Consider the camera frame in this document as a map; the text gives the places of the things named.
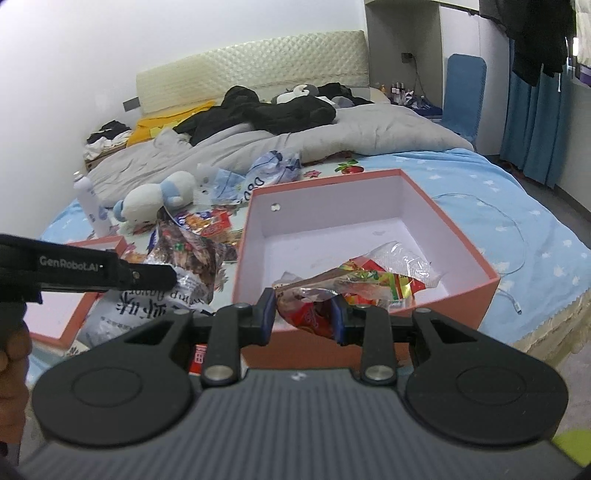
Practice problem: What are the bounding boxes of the person's left hand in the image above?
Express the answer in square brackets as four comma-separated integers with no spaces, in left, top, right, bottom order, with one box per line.
[0,322,33,408]

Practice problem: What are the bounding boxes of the cream quilted headboard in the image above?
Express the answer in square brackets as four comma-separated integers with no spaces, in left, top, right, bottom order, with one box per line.
[135,30,368,116]

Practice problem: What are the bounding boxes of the clear plastic snack packet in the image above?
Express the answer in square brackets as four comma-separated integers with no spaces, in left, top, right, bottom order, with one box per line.
[369,241,447,290]

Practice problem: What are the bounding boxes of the black clothing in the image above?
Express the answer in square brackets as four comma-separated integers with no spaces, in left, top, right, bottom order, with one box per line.
[175,85,338,146]

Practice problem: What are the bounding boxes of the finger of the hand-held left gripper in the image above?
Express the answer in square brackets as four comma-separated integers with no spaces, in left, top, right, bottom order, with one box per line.
[115,258,179,293]

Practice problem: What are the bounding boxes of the grey duvet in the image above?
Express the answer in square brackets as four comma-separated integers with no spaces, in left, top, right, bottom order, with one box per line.
[85,104,474,208]

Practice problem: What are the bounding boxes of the white silver snack bag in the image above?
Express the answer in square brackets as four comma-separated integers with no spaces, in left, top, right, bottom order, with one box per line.
[76,265,218,361]

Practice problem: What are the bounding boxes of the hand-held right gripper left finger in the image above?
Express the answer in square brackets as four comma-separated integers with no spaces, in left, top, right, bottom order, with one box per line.
[122,288,278,388]

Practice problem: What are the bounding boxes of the dark grey clothing heap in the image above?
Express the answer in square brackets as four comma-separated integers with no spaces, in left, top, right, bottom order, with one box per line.
[318,82,376,110]

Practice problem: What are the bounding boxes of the blue curtain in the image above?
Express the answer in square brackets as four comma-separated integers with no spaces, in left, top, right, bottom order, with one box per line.
[499,69,578,188]

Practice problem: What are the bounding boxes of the yellow green cloth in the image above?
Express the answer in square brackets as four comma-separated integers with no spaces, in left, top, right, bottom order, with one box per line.
[551,427,591,468]

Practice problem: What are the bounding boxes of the yellow blanket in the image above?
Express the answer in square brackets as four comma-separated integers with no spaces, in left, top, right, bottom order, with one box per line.
[126,99,218,147]

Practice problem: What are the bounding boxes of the white and blue plush toy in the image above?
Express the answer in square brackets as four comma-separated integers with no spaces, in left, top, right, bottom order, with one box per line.
[113,171,197,227]

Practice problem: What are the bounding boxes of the beige lace bed skirt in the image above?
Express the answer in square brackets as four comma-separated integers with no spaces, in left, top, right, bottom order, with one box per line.
[510,281,591,367]

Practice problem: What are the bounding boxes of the yellow green snack packet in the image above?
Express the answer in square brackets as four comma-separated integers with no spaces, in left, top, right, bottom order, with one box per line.
[339,260,426,306]

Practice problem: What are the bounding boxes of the light blue bedsheet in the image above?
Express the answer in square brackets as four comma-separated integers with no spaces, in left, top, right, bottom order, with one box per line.
[39,148,591,333]

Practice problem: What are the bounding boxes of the clear red label snack packet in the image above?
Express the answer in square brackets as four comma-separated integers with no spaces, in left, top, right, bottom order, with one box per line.
[274,277,342,341]

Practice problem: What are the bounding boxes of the heap of black white clothes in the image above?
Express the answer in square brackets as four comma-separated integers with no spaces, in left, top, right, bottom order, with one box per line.
[84,120,134,160]

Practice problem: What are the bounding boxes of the blue chair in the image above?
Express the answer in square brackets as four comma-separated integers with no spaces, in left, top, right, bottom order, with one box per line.
[436,54,488,145]

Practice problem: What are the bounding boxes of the crumpled blue plastic bag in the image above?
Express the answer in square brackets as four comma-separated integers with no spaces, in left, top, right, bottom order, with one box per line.
[198,150,303,206]

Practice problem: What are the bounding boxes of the patterned dark blue cloth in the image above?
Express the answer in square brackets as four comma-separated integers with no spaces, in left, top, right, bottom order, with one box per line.
[406,95,444,121]

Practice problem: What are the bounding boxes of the group of small bottles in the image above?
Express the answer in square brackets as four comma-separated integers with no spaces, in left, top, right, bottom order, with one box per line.
[390,80,416,104]

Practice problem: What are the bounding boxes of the pile of snack packets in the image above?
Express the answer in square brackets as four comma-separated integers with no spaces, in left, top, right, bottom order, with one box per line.
[122,208,243,278]

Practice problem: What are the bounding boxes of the hanging black garment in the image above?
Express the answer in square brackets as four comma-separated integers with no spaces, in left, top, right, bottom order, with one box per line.
[478,0,578,88]

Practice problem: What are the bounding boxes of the white charging cable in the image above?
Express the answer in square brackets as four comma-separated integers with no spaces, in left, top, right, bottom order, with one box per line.
[434,191,528,315]

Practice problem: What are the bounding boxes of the deep pink box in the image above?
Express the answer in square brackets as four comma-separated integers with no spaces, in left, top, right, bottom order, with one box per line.
[231,168,501,370]

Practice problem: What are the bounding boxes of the white spray bottle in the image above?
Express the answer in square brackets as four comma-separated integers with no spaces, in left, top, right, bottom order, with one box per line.
[74,171,112,238]

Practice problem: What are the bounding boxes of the brown glossy snack bag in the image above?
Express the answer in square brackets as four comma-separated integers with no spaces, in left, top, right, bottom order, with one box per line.
[154,217,237,301]

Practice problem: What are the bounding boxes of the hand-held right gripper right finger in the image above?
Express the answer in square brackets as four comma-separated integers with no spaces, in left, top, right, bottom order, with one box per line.
[331,295,481,387]

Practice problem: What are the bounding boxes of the floral tablecloth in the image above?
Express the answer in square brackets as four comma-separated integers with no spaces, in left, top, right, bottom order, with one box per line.
[111,156,370,259]

